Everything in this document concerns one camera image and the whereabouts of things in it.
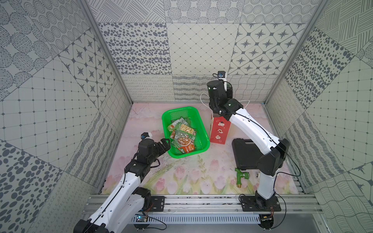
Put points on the black plastic tool case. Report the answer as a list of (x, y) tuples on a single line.
[(247, 155)]

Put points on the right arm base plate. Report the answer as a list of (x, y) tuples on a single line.
[(258, 204)]

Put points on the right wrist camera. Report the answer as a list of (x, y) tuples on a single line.
[(222, 76)]

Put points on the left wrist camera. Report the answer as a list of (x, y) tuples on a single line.
[(146, 135)]

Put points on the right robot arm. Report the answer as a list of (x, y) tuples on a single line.
[(273, 150)]

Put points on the aluminium mounting rail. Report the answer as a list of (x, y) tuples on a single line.
[(294, 204)]

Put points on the red orange soup packet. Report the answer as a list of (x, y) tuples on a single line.
[(184, 142)]

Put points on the green soup packet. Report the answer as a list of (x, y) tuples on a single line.
[(185, 128)]

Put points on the green plastic basket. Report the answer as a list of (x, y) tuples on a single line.
[(201, 141)]

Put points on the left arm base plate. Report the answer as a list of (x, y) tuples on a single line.
[(157, 204)]

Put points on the barcode soup packet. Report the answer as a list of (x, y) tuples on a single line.
[(182, 120)]

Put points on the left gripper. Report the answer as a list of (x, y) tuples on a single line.
[(159, 146)]

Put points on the green plastic faucet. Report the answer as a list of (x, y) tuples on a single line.
[(241, 175)]

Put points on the white red paper gift bag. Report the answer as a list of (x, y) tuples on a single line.
[(222, 131)]

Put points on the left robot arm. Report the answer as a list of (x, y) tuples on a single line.
[(128, 197)]

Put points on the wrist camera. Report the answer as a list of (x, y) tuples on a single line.
[(222, 76), (146, 135)]

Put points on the black round connector board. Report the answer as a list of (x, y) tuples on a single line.
[(266, 221)]

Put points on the small green circuit board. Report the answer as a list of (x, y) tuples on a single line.
[(141, 218)]

